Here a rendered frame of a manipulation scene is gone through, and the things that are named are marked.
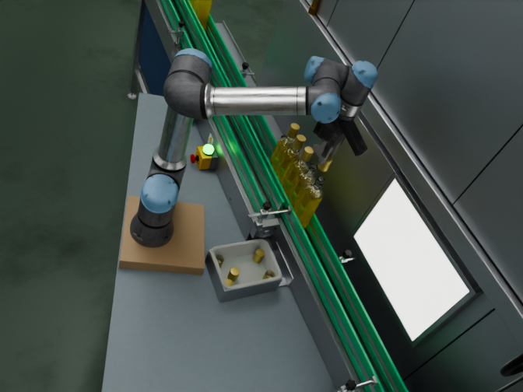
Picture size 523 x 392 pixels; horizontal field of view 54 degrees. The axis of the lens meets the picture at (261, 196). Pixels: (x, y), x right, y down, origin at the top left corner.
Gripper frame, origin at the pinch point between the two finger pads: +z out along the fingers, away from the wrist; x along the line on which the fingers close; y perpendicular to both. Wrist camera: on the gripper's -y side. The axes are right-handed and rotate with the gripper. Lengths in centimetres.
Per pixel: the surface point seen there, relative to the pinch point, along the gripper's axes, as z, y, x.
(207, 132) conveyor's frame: 39, 56, -13
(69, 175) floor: 121, 126, 3
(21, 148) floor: 121, 157, 12
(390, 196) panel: -2.2, -22.9, -3.2
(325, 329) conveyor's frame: 37, -34, 23
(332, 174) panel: 15.6, -0.1, -14.6
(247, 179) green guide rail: 29.5, 23.2, 1.9
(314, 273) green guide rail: 31.2, -19.3, 12.8
